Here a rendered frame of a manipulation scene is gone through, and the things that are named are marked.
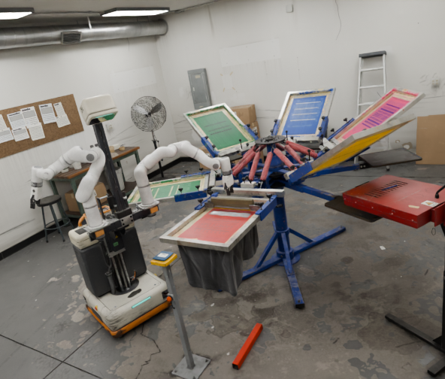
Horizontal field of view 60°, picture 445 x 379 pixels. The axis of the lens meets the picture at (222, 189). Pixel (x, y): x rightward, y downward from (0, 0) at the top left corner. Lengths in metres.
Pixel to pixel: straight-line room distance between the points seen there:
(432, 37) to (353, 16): 1.16
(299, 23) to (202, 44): 1.93
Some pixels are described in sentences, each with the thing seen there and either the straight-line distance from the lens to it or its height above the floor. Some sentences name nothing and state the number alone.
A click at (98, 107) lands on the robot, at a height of 1.96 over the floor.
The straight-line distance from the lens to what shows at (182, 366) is 3.20.
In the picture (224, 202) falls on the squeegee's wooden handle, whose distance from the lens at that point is 3.10.
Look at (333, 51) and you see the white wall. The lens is 6.78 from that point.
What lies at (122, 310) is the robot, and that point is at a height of 0.26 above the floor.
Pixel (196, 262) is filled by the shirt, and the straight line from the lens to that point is 2.86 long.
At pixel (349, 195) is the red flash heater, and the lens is 2.76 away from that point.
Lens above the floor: 2.17
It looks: 20 degrees down
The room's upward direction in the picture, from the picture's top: 10 degrees counter-clockwise
